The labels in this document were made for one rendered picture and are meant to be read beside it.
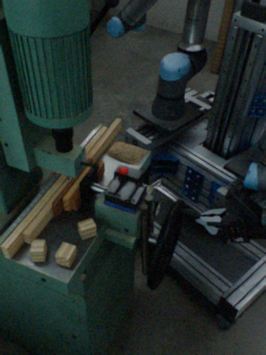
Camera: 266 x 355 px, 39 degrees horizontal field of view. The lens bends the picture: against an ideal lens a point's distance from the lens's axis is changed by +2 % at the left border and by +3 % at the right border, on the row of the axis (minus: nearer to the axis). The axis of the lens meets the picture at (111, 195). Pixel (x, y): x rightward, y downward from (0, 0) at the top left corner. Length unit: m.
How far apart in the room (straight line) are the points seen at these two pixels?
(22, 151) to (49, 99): 0.24
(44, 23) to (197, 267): 1.35
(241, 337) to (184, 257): 0.44
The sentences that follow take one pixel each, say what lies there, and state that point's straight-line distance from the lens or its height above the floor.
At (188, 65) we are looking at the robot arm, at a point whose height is 1.04.
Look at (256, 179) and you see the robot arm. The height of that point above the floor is 1.02.
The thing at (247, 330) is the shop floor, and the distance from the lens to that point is 2.03.
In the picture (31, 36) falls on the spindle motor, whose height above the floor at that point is 1.42.
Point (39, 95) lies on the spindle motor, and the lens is 0.91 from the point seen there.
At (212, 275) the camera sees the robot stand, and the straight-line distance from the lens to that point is 1.85.
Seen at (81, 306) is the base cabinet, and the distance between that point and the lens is 1.24.
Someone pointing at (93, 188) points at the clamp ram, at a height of 0.96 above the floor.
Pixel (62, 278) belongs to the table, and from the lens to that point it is 1.00.
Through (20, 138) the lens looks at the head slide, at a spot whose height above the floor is 1.12.
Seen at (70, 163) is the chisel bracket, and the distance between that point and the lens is 1.06.
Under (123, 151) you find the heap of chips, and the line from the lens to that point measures 1.30.
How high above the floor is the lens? 1.74
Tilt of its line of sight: 46 degrees down
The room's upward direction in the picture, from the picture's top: straight up
